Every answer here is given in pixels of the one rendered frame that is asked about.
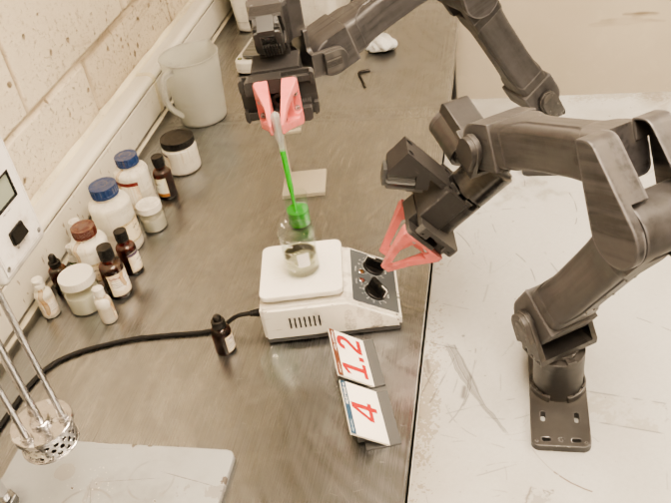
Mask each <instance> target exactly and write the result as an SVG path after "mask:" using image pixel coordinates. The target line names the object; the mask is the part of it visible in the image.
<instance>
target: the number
mask: <svg viewBox="0 0 671 503"><path fill-rule="evenodd" d="M345 385H346V390H347V394H348V398H349V403H350V407H351V412H352V416H353V421H354V425H355V430H356V433H359V434H362V435H366V436H369V437H372V438H375V439H378V440H382V441H385V438H384V434H383V430H382V426H381V422H380V418H379V415H378V411H377V407H376V403H375V399H374V395H373V392H372V391H369V390H366V389H363V388H360V387H357V386H354V385H351V384H348V383H346V384H345Z"/></svg>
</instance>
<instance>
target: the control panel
mask: <svg viewBox="0 0 671 503"><path fill-rule="evenodd" d="M368 255H369V254H366V253H362V252H359V251H354V250H350V267H351V284H352V298H353V299H354V300H357V301H360V302H364V303H367V304H370V305H374V306H377V307H380V308H384V309H387V310H390V311H394V312H398V313H399V309H398V301H397V294H396V286H395V278H394V270H393V271H386V270H383V272H382V274H381V275H374V274H371V273H369V272H367V271H366V270H365V269H364V267H363V263H364V260H365V258H366V257H367V256H368ZM360 269H363V271H364V273H361V272H360V271H359V270H360ZM373 276H375V277H376V278H377V279H378V280H379V281H380V282H381V283H382V284H383V285H384V286H385V287H386V288H387V294H386V295H385V298H384V299H383V300H376V299H373V298H371V297H370V296H369V295H368V294H367V293H366V292H365V287H366V285H367V284H368V283H369V282H370V280H371V278H372V277H373ZM361 277H362V278H364V281H361V280H360V278H361Z"/></svg>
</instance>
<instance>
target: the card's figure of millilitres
mask: <svg viewBox="0 0 671 503"><path fill-rule="evenodd" d="M335 340H336V344H337V349H338V353H339V358H340V362H341V367H342V371H343V374H345V375H348V376H351V377H354V378H357V379H360V380H363V381H366V382H369V383H370V379H369V375H368V371H367V368H366V364H365V360H364V356H363V352H362V348H361V345H360V341H359V340H358V339H355V338H352V337H349V336H347V335H344V334H341V333H339V332H336V331H335Z"/></svg>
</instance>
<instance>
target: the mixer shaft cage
mask: <svg viewBox="0 0 671 503"><path fill-rule="evenodd" d="M0 305H1V307H2V309H3V311H4V313H5V315H6V317H7V319H8V321H9V323H10V324H11V326H12V328H13V330H14V332H15V334H16V336H17V338H18V340H19V342H20V344H21V345H22V347H23V349H24V351H25V353H26V355H27V357H28V359H29V361H30V363H31V364H32V366H33V368H34V370H35V372H36V374H37V376H38V378H39V380H40V382H41V383H42V385H43V387H44V389H45V391H46V393H47V395H48V397H49V399H45V400H41V401H38V402H36V403H35V402H34V400H33V398H32V396H31V394H30V393H29V391H28V389H27V387H26V385H25V383H24V382H23V380H22V378H21V376H20V374H19V372H18V371H17V369H16V367H15V365H14V363H13V361H12V360H11V358H10V356H9V354H8V352H7V350H6V348H5V347H4V345H3V343H2V341H1V339H0V360H1V362H2V364H3V366H4V368H5V369H6V371H7V373H8V375H9V377H10V378H11V380H12V382H13V384H14V386H15V387H16V389H17V391H18V393H19V395H20V396H21V398H22V400H23V402H24V403H25V405H26V408H25V409H24V410H23V411H22V412H21V413H20V414H19V415H17V413H16V411H15V409H14V408H13V406H12V404H11V402H10V401H9V399H8V397H7V395H6V394H5V392H4V390H3V388H2V387H1V385H0V400H1V402H2V404H3V405H4V407H5V409H6V411H7V412H8V414H9V416H10V417H11V419H12V421H13V423H12V425H11V428H10V438H11V440H12V441H13V443H14V445H15V446H16V447H17V448H19V449H20V450H22V454H23V457H24V458H25V459H26V460H27V461H28V462H29V463H32V464H35V465H46V464H50V463H53V462H56V461H58V460H60V459H62V458H63V457H65V456H66V455H68V454H69V453H70V452H71V451H72V450H73V449H74V447H75V446H76V445H77V443H78V441H79V438H80V428H79V426H78V424H77V423H76V422H75V421H74V413H73V410H72V408H71V406H70V405H69V404H68V403H67V402H65V401H63V400H60V399H57V397H56V395H55V393H54V391H53V389H52V387H51V385H50V383H49V381H48V379H47V377H46V375H45V374H44V372H43V370H42V368H41V366H40V364H39V362H38V360H37V358H36V356H35V354H34V352H33V350H32V348H31V346H30V344H29V343H28V341H27V339H26V337H25V335H24V333H23V331H22V329H21V327H20V325H19V323H18V321H17V319H16V317H15V315H14V313H13V312H12V310H11V308H10V306H9V304H8V302H7V300H6V298H5V296H4V294H3V292H2V290H1V288H0ZM68 437H69V438H68ZM67 445H68V447H67ZM60 451H61V452H60ZM59 452H60V453H59ZM43 453H45V454H43ZM49 456H52V457H49ZM42 458H43V459H42Z"/></svg>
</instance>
